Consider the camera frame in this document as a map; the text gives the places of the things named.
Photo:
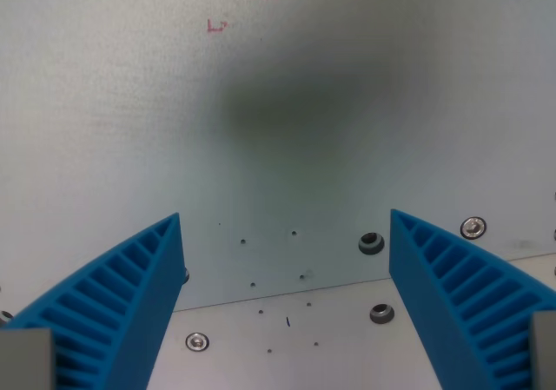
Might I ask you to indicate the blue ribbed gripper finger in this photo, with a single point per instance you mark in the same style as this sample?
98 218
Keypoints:
126 303
452 303

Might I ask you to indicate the silver hex socket screw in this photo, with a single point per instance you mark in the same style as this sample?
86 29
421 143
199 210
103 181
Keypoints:
5 317
197 341
473 227
186 275

